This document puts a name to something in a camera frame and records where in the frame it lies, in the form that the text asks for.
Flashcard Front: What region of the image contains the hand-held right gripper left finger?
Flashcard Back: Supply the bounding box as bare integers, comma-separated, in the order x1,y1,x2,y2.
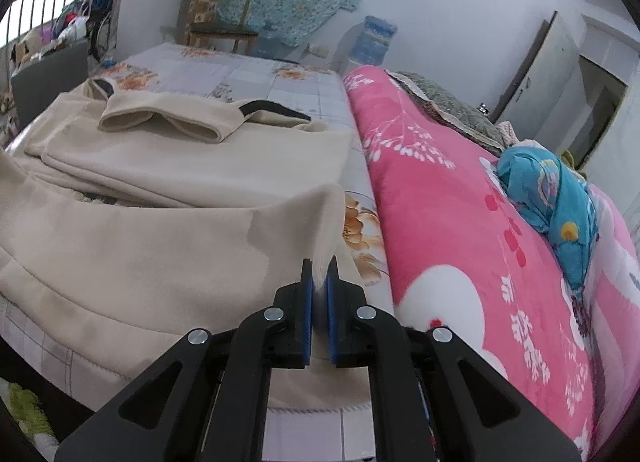
54,258,315,462

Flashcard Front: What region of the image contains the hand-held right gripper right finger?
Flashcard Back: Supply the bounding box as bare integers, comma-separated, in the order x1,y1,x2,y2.
326,256,583,462

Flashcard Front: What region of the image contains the beige zip jacket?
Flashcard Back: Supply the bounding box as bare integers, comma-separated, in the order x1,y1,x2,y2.
0,77,373,413

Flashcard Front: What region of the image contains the pile of clothes and bags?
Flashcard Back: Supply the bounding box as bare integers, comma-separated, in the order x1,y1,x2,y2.
12,0,118,63

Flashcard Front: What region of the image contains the pink floral blanket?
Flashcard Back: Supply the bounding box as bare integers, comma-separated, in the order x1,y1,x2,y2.
342,64,640,462

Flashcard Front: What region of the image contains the grey patterned pillow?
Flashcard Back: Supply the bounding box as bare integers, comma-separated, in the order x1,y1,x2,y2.
385,70,506,158

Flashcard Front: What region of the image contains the plaid floral bed sheet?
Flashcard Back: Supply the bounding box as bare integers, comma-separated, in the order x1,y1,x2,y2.
0,42,396,462

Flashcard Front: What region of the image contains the blue floral quilt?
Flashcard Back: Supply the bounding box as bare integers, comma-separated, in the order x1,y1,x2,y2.
495,144,601,300

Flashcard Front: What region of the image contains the white water dispenser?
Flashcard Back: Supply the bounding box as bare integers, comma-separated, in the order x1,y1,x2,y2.
342,54,371,75

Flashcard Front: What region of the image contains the clear water jug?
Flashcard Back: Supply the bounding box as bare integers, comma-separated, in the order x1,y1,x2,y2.
252,22,283,58

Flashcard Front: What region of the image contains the blue water bottle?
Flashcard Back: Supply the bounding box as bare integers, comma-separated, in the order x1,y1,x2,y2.
357,15,398,68

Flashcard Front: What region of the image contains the green fabric item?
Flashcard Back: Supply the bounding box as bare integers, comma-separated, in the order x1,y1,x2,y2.
559,148,587,179

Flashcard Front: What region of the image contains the green white shaggy rug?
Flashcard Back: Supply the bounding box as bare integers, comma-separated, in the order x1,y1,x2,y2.
0,377,61,462

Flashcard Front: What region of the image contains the wooden chair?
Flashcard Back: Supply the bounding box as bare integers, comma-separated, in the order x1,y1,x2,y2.
177,0,261,55

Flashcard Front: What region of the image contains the white door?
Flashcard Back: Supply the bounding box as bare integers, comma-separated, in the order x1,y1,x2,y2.
492,9,581,143

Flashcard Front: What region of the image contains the grey board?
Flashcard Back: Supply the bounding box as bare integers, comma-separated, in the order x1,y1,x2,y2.
10,39,91,128

